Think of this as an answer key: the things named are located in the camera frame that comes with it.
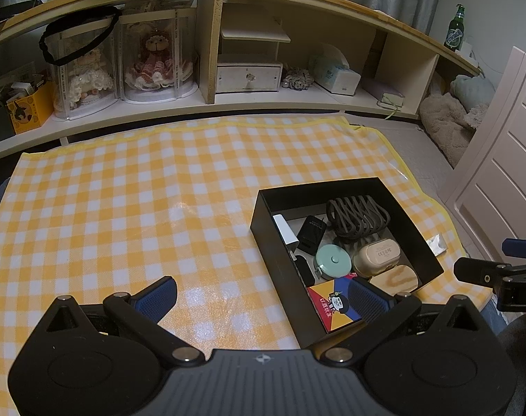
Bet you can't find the grey quilted mattress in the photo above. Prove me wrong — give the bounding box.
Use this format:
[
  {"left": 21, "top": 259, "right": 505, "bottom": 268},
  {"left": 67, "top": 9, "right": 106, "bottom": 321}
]
[{"left": 345, "top": 119, "right": 468, "bottom": 253}]

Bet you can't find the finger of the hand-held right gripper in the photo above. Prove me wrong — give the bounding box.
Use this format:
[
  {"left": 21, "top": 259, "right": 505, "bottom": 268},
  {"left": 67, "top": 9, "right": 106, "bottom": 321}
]
[
  {"left": 501, "top": 237, "right": 526, "bottom": 257},
  {"left": 454, "top": 257, "right": 526, "bottom": 287}
]

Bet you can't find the grey wavy rack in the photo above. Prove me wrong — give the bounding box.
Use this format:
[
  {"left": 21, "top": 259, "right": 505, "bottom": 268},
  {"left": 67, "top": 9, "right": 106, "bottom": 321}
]
[{"left": 326, "top": 195, "right": 392, "bottom": 244}]

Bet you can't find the beige case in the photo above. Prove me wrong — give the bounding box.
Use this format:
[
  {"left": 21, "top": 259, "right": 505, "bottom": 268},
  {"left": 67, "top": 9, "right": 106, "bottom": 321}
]
[{"left": 353, "top": 242, "right": 399, "bottom": 279}]

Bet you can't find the black charger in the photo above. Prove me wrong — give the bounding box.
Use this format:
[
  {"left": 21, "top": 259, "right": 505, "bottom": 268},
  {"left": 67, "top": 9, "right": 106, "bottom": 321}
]
[{"left": 297, "top": 215, "right": 330, "bottom": 254}]

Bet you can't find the yellow checkered mat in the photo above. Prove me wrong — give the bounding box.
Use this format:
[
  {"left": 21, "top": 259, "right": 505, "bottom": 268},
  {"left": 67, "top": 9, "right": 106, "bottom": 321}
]
[{"left": 0, "top": 115, "right": 494, "bottom": 416}]

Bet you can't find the wooden headboard shelf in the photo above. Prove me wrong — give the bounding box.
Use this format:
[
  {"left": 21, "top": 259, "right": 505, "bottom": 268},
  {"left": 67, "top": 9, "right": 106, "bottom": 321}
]
[{"left": 0, "top": 0, "right": 483, "bottom": 165}]

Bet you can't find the mint green tape measure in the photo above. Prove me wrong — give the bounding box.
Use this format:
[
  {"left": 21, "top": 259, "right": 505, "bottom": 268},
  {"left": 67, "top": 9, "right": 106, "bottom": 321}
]
[{"left": 315, "top": 244, "right": 354, "bottom": 280}]

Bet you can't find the black headband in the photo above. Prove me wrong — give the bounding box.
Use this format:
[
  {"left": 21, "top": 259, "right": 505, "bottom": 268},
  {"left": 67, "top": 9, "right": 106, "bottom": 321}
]
[{"left": 40, "top": 6, "right": 121, "bottom": 67}]

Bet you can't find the black box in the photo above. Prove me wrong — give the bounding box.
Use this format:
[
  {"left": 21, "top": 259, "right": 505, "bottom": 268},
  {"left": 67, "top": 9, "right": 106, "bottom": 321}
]
[{"left": 251, "top": 177, "right": 445, "bottom": 349}]

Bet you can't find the clear plastic wrapper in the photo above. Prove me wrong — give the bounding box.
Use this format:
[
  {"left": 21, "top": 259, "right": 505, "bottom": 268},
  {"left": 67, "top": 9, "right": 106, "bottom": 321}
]
[{"left": 425, "top": 234, "right": 450, "bottom": 254}]

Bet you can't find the doll case white dress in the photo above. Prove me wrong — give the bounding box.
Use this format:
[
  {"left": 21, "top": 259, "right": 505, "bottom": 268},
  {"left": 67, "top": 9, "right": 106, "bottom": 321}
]
[{"left": 50, "top": 17, "right": 119, "bottom": 121}]

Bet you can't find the doll case red dress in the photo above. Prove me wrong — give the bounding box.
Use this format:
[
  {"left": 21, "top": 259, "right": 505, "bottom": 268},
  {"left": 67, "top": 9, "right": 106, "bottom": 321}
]
[{"left": 119, "top": 4, "right": 199, "bottom": 103}]

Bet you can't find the black oval device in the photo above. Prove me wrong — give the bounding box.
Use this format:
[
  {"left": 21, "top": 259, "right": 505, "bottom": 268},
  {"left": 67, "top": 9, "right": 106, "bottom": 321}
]
[{"left": 294, "top": 255, "right": 316, "bottom": 288}]

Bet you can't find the colourful card box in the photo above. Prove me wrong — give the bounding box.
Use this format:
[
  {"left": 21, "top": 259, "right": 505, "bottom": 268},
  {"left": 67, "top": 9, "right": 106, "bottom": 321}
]
[{"left": 307, "top": 275, "right": 368, "bottom": 334}]

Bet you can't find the white drawer box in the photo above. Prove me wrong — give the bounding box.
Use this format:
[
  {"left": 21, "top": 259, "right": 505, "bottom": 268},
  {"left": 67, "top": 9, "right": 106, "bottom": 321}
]
[{"left": 215, "top": 63, "right": 283, "bottom": 94}]

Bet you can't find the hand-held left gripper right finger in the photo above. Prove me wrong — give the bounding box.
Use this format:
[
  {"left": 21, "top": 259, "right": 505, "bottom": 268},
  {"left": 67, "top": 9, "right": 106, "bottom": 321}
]
[{"left": 320, "top": 278, "right": 493, "bottom": 364}]

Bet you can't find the white charger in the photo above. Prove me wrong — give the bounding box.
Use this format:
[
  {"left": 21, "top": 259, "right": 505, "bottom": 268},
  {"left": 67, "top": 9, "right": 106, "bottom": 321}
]
[{"left": 272, "top": 214, "right": 299, "bottom": 261}]

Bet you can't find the white mini shelf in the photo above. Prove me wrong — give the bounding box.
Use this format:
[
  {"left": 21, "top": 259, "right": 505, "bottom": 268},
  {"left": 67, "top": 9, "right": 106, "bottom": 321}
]
[{"left": 219, "top": 19, "right": 290, "bottom": 67}]

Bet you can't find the beige plush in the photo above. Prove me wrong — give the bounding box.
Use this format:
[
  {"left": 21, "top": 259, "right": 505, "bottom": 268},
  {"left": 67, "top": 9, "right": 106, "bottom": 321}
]
[{"left": 419, "top": 93, "right": 476, "bottom": 168}]

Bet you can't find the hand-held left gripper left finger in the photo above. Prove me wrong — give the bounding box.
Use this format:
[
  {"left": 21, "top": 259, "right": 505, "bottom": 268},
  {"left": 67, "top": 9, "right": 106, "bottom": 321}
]
[{"left": 32, "top": 275, "right": 205, "bottom": 364}]

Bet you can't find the yellow box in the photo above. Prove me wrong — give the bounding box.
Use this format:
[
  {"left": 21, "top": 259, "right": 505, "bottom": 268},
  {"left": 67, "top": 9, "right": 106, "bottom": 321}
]
[{"left": 7, "top": 82, "right": 56, "bottom": 135}]

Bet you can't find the green beer bottle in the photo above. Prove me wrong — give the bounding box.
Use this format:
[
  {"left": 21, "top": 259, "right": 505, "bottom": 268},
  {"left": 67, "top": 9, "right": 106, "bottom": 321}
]
[{"left": 444, "top": 3, "right": 468, "bottom": 51}]

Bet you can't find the blue-grey plush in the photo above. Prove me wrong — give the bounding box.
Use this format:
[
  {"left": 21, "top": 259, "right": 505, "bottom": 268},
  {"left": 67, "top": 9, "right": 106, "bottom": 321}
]
[{"left": 449, "top": 73, "right": 496, "bottom": 131}]

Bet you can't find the green ribbon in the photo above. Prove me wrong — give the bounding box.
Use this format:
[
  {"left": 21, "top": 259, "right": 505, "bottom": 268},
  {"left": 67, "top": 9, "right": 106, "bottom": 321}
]
[{"left": 378, "top": 99, "right": 405, "bottom": 120}]

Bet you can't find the beaded scrunchie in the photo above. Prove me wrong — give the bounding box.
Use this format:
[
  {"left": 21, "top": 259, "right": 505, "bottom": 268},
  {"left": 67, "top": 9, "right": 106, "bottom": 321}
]
[{"left": 282, "top": 67, "right": 316, "bottom": 92}]

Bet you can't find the thin notebook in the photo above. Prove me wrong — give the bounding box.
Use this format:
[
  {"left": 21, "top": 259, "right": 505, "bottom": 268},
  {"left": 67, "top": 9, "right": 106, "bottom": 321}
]
[{"left": 363, "top": 78, "right": 405, "bottom": 109}]

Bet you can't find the wooden oval block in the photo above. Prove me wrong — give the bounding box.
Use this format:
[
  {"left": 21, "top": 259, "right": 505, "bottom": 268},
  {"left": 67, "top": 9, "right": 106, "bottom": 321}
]
[{"left": 369, "top": 264, "right": 420, "bottom": 298}]

